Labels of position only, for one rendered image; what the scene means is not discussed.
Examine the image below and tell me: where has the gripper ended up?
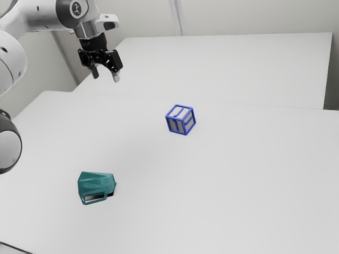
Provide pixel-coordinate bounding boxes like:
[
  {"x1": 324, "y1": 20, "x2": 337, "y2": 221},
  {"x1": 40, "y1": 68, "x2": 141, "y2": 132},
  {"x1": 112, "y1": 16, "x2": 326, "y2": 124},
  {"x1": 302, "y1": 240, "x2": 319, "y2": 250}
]
[{"x1": 77, "y1": 34, "x2": 124, "y2": 84}]

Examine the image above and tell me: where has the teal faceted mug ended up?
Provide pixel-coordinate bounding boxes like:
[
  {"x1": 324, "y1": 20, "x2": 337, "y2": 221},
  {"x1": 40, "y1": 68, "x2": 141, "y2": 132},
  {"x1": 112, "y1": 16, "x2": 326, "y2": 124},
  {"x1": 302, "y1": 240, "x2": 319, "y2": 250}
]
[{"x1": 77, "y1": 171, "x2": 116, "y2": 206}]

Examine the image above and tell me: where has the blue-edged grey cube block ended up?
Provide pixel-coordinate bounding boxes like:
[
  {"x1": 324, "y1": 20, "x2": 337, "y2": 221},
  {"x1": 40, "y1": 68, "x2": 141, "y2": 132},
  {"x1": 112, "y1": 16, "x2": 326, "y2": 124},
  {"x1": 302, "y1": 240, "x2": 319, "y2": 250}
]
[{"x1": 165, "y1": 104, "x2": 197, "y2": 136}]

